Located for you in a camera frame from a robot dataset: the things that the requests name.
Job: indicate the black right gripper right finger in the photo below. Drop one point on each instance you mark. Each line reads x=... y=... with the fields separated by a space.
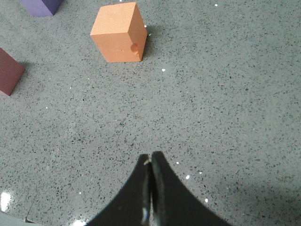
x=173 y=203

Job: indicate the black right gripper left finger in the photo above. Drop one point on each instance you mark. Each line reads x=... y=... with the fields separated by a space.
x=131 y=206

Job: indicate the orange foam cube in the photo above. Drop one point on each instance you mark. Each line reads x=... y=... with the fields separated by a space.
x=119 y=32

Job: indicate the red foam cube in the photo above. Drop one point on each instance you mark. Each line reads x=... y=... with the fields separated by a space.
x=10 y=73

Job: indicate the purple foam cube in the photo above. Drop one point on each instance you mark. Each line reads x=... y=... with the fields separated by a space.
x=41 y=7

